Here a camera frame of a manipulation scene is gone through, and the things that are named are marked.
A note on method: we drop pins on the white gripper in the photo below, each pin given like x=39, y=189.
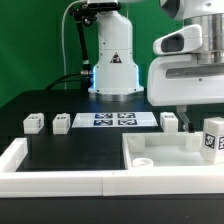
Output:
x=179, y=80

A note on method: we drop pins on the white square table top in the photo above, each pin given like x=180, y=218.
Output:
x=163, y=150

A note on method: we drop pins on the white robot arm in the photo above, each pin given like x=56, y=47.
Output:
x=116, y=76

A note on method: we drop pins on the white tag sheet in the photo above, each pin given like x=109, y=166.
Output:
x=114, y=119

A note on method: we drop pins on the white U-shaped obstacle fence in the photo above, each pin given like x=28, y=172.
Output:
x=130, y=181

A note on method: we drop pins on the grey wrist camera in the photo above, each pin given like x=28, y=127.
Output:
x=186, y=40

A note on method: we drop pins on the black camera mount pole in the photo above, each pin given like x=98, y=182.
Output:
x=83, y=16

